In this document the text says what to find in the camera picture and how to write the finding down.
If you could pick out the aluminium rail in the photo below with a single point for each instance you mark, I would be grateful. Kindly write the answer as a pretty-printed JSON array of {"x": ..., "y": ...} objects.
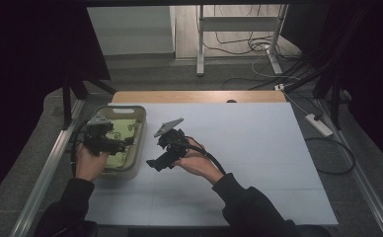
[
  {"x": 360, "y": 171},
  {"x": 41, "y": 174}
]

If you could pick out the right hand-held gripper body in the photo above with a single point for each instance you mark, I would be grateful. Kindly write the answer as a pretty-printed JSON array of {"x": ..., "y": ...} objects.
[{"x": 174, "y": 144}]

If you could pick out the green koala print pants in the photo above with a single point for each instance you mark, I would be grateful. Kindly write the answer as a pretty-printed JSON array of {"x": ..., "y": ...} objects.
[{"x": 122, "y": 128}]

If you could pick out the beige plastic basket grey rim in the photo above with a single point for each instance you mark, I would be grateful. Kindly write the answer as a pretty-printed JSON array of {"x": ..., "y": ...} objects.
[{"x": 137, "y": 161}]

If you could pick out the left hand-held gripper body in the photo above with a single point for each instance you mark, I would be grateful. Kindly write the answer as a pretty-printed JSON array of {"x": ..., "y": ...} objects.
[{"x": 99, "y": 143}]

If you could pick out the black metal stand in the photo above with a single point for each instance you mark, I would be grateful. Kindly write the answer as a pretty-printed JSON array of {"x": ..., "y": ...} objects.
[
  {"x": 336, "y": 98},
  {"x": 67, "y": 102}
]

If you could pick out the person's left hand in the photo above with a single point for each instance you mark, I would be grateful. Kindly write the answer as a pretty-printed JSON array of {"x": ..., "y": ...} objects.
[{"x": 87, "y": 166}]

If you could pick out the white wall plug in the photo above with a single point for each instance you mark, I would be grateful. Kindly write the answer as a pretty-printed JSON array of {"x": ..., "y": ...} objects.
[{"x": 279, "y": 87}]

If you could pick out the white cabinet panel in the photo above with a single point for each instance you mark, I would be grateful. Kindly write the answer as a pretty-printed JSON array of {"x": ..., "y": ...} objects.
[{"x": 130, "y": 31}]

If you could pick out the white power strip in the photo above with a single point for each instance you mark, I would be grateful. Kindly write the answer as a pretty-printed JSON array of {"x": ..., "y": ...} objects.
[{"x": 319, "y": 125}]

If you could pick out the person's right hand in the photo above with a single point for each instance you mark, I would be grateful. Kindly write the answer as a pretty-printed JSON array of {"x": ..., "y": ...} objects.
[{"x": 196, "y": 164}]

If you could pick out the light blue table mat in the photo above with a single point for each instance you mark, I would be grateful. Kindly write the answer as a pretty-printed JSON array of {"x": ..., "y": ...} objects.
[{"x": 262, "y": 138}]

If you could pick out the wooden table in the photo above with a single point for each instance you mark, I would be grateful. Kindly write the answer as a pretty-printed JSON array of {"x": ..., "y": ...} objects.
[{"x": 196, "y": 96}]

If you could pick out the white metal desk frame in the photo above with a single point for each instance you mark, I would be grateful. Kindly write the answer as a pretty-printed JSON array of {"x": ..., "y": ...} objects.
[{"x": 235, "y": 23}]

